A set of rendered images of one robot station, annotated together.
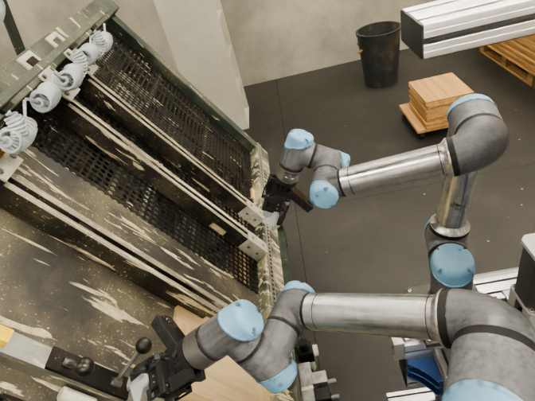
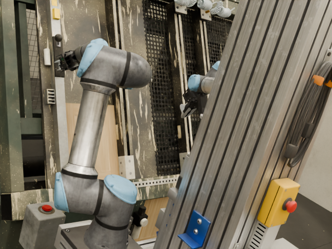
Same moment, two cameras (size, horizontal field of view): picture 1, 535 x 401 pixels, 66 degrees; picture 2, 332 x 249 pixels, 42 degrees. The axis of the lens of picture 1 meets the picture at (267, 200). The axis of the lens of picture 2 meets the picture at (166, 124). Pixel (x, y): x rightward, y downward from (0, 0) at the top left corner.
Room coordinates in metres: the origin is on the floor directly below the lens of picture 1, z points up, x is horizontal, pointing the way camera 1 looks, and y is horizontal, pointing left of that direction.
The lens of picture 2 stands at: (-0.67, -1.24, 1.86)
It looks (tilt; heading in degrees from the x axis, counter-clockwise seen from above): 16 degrees down; 38
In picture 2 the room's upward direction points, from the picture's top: 17 degrees clockwise
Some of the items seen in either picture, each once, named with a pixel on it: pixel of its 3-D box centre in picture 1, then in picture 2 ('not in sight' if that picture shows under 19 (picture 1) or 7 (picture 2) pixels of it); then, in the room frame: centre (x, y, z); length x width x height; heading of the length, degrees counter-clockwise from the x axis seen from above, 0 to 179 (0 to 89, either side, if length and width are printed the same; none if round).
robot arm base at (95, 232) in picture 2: not in sight; (109, 229); (0.29, -0.40, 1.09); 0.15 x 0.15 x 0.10
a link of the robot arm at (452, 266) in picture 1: (451, 270); not in sight; (0.78, -0.47, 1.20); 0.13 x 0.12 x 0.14; 159
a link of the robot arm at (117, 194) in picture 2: not in sight; (115, 198); (0.28, -0.40, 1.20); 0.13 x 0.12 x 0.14; 145
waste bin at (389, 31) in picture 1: (379, 56); not in sight; (4.85, -1.78, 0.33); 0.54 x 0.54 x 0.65
